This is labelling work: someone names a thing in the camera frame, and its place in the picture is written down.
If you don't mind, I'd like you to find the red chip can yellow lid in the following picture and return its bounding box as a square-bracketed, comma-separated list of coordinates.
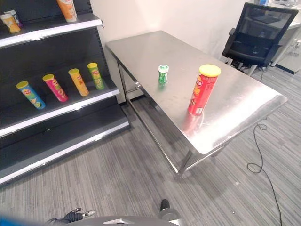
[187, 64, 222, 116]

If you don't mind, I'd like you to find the pink chip can yellow lid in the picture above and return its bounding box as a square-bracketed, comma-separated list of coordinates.
[42, 73, 69, 103]

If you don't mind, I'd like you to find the black store shelf unit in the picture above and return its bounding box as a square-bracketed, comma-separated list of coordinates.
[0, 0, 131, 186]

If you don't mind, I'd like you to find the yellow snack cup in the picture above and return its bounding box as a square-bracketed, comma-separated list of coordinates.
[0, 13, 21, 33]

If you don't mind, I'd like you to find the black mesh office chair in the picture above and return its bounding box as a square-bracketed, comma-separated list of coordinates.
[222, 2, 299, 70]

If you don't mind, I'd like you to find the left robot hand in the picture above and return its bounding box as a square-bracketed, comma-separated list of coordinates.
[63, 207, 95, 224]

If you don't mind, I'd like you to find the stainless steel table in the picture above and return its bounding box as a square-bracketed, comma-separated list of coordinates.
[104, 30, 288, 181]

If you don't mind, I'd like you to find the green gum bottle white cap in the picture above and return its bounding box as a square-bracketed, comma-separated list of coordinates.
[158, 65, 169, 84]

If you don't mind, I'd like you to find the large orange chip can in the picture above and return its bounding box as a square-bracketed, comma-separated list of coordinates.
[56, 0, 78, 23]

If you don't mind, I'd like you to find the blue chip can yellow lid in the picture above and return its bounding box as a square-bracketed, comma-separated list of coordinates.
[16, 81, 46, 110]

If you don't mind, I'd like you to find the purple white snack cup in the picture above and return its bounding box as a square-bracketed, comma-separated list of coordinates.
[3, 9, 24, 29]

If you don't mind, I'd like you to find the black floor cable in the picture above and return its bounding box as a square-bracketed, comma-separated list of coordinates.
[246, 117, 283, 226]

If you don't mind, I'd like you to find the white office desk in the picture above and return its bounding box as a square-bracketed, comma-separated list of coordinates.
[270, 0, 301, 73]

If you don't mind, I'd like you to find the orange chip can yellow lid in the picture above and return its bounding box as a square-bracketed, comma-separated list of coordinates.
[68, 68, 90, 97]

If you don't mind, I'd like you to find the green chip can yellow lid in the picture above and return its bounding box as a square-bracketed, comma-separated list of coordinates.
[87, 62, 105, 90]

